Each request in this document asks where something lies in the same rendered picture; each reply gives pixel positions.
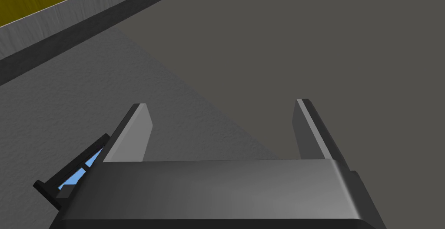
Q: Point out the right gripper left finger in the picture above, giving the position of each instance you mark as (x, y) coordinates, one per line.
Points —
(131, 137)

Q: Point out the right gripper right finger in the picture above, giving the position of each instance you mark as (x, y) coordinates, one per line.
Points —
(313, 135)

